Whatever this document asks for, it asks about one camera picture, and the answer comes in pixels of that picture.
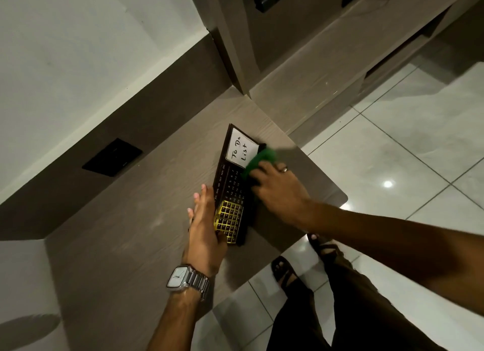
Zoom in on person's left hand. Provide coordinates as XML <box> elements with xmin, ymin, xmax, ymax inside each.
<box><xmin>181</xmin><ymin>184</ymin><xmax>228</xmax><ymax>277</ymax></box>

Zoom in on person's right hand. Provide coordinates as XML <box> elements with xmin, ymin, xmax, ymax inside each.
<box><xmin>248</xmin><ymin>160</ymin><xmax>317</xmax><ymax>233</ymax></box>

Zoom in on dark brown calendar board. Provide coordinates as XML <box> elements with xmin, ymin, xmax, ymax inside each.
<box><xmin>212</xmin><ymin>123</ymin><xmax>267</xmax><ymax>246</ymax></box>

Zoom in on green cleaning cloth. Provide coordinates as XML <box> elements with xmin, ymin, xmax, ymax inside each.
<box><xmin>241</xmin><ymin>146</ymin><xmax>279</xmax><ymax>180</ymax></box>

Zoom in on person's right forearm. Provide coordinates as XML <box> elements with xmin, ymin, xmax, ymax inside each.
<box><xmin>302</xmin><ymin>200</ymin><xmax>484</xmax><ymax>303</ymax></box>

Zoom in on person's left forearm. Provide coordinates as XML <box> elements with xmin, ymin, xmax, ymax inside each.
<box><xmin>147</xmin><ymin>283</ymin><xmax>211</xmax><ymax>351</ymax></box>

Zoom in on white note card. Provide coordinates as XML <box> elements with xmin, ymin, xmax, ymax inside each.
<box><xmin>225</xmin><ymin>127</ymin><xmax>260</xmax><ymax>170</ymax></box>

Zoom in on silver square wristwatch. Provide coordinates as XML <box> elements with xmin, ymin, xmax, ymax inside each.
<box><xmin>166</xmin><ymin>264</ymin><xmax>211</xmax><ymax>301</ymax></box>

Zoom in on black sandal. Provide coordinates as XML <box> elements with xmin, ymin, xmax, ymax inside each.
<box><xmin>271</xmin><ymin>256</ymin><xmax>304</xmax><ymax>291</ymax></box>
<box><xmin>307</xmin><ymin>232</ymin><xmax>344</xmax><ymax>261</ymax></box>

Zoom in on dark trousers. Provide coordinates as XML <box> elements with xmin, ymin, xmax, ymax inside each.
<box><xmin>266</xmin><ymin>245</ymin><xmax>448</xmax><ymax>351</ymax></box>

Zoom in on brown wooden cabinet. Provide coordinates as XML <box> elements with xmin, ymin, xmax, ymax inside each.
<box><xmin>185</xmin><ymin>0</ymin><xmax>484</xmax><ymax>136</ymax></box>

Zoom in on yellow grid calendar frame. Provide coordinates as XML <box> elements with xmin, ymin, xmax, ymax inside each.
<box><xmin>213</xmin><ymin>200</ymin><xmax>245</xmax><ymax>246</ymax></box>

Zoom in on black wall socket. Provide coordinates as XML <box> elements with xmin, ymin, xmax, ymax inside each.
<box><xmin>82</xmin><ymin>138</ymin><xmax>144</xmax><ymax>177</ymax></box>

